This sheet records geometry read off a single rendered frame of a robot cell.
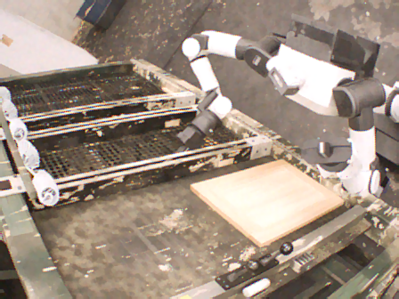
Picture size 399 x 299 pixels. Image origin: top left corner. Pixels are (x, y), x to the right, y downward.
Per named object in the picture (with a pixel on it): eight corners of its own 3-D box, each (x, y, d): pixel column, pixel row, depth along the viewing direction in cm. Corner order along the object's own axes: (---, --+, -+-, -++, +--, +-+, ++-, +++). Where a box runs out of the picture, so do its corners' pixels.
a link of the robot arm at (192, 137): (187, 149, 163) (207, 126, 164) (201, 159, 156) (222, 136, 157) (171, 132, 153) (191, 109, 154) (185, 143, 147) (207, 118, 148)
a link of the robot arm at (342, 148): (353, 171, 79) (357, 173, 89) (350, 127, 80) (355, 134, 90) (301, 174, 85) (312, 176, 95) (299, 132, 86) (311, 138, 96)
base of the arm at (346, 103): (364, 101, 120) (362, 69, 114) (387, 115, 109) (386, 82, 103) (332, 113, 118) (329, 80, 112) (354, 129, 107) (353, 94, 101)
